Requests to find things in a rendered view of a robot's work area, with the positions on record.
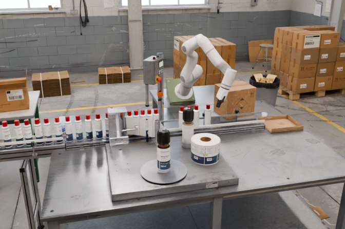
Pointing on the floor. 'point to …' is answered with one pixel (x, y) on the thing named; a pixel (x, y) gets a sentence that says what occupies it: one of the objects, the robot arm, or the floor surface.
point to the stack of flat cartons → (52, 83)
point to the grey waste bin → (267, 95)
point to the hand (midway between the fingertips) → (218, 105)
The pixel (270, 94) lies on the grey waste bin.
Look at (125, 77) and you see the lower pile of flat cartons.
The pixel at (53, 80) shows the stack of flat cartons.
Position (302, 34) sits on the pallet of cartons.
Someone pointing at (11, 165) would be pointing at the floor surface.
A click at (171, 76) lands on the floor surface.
